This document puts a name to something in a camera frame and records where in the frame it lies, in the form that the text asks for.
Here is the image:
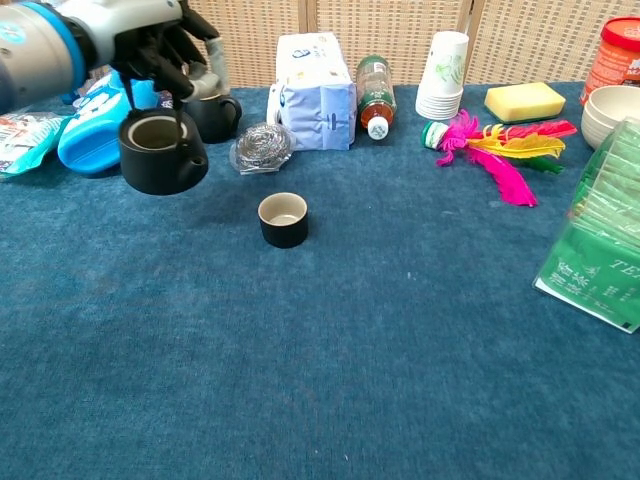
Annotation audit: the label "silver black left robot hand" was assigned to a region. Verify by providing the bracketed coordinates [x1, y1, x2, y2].
[92, 0, 232, 109]

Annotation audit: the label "black ceramic teapot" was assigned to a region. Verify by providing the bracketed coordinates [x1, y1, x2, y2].
[118, 79, 210, 196]

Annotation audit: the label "black ceramic pitcher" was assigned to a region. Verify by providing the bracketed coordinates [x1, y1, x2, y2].
[182, 92, 244, 145]

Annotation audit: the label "blue detergent bottle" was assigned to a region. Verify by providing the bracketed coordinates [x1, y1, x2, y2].
[57, 69, 161, 176]

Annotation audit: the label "steel wool scrubber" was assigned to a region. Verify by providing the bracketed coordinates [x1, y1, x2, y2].
[229, 122, 297, 176]

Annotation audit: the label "teal snack bag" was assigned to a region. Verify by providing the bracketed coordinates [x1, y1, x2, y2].
[0, 110, 71, 180]

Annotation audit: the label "white tissue pack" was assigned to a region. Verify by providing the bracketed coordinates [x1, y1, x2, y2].
[266, 32, 357, 151]

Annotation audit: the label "brown tea bottle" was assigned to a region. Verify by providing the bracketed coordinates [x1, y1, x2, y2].
[355, 54, 398, 141]

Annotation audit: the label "black ceramic teacup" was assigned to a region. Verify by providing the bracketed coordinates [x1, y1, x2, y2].
[257, 192, 309, 250]

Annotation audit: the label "bamboo folding screen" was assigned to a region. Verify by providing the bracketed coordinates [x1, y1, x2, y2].
[182, 0, 640, 90]

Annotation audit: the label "white paper cup stack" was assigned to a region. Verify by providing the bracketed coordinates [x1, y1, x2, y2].
[414, 30, 470, 121]

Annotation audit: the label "blue table cloth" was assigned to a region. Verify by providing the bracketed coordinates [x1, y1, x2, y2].
[0, 82, 640, 480]

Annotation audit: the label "pink feather shuttlecock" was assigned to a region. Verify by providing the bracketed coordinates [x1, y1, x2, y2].
[421, 108, 579, 208]

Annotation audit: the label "yellow sponge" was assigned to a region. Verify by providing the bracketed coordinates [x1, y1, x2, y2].
[483, 81, 567, 125]

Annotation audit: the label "beige bowl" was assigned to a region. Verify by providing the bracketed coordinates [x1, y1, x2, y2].
[585, 85, 640, 132]
[580, 107, 626, 151]

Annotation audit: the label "orange round canister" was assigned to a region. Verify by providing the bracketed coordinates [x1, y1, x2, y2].
[579, 16, 640, 106]

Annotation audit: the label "clear box green tea bags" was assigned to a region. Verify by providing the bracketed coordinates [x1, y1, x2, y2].
[532, 117, 640, 335]

